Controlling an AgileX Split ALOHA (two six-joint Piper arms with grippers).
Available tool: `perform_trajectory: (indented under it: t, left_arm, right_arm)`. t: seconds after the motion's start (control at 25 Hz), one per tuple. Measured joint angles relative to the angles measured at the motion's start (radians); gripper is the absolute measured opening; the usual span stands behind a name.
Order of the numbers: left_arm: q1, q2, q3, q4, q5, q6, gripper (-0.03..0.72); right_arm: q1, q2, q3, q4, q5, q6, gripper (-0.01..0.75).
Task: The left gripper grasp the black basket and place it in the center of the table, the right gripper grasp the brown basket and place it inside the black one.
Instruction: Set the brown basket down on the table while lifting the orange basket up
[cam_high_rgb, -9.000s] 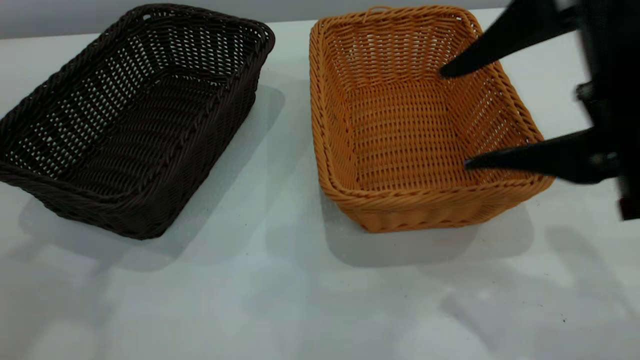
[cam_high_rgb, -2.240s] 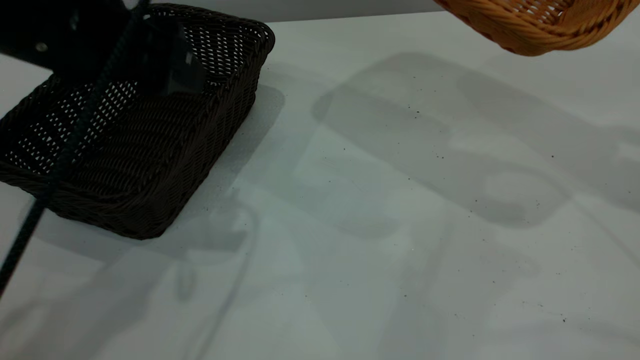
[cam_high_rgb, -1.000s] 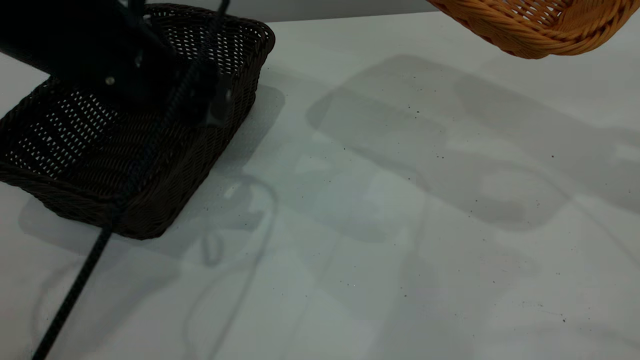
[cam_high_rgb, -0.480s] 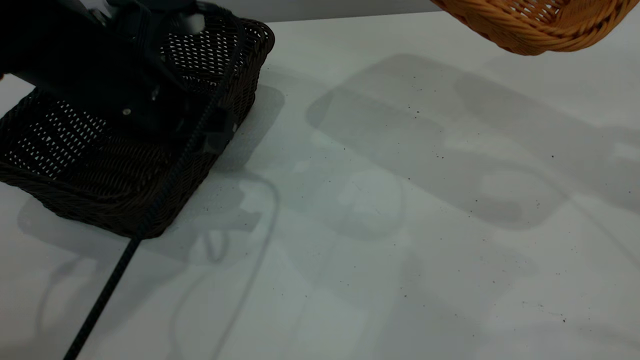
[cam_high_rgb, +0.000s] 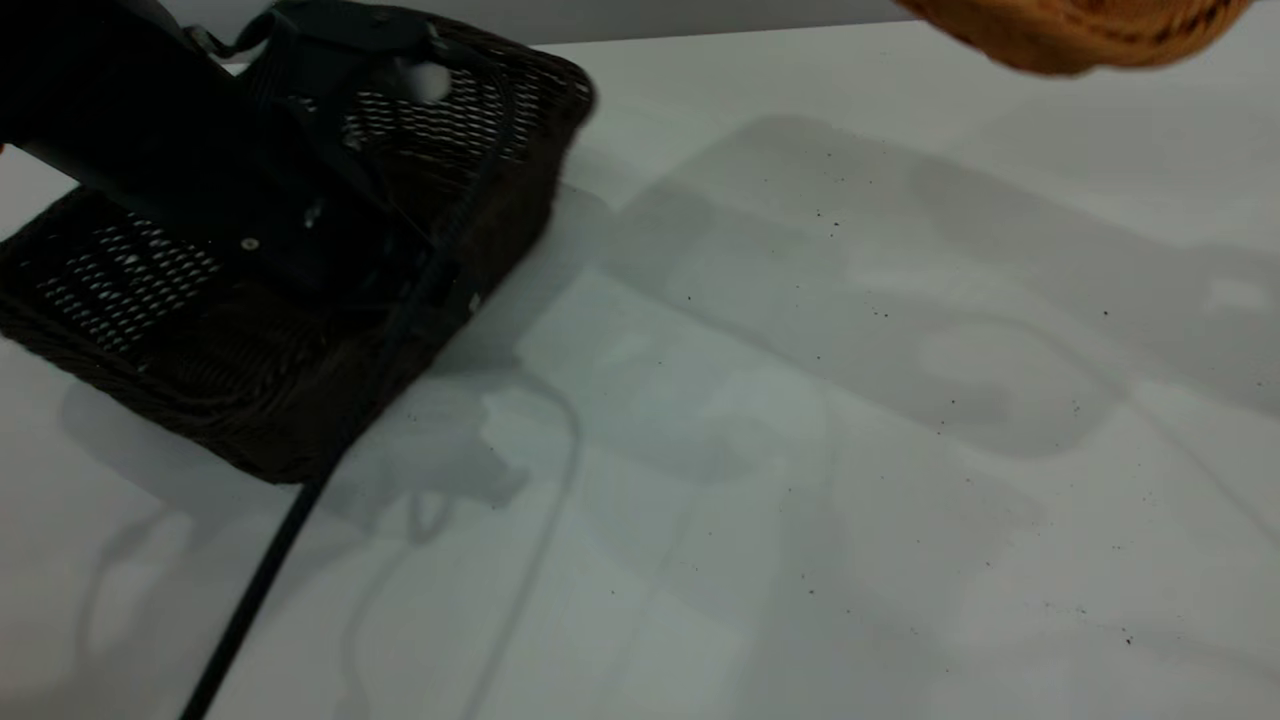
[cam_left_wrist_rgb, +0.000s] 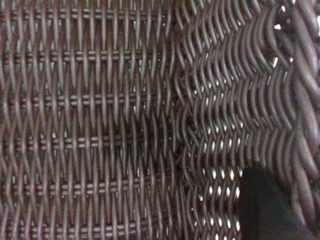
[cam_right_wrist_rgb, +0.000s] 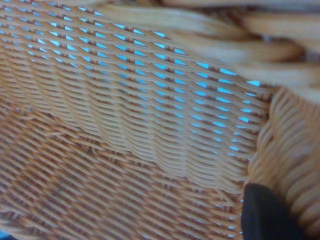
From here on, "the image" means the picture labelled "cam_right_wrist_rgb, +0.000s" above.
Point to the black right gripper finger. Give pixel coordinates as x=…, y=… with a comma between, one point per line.
x=265, y=217

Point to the orange wicker basket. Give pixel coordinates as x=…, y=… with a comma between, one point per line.
x=125, y=125

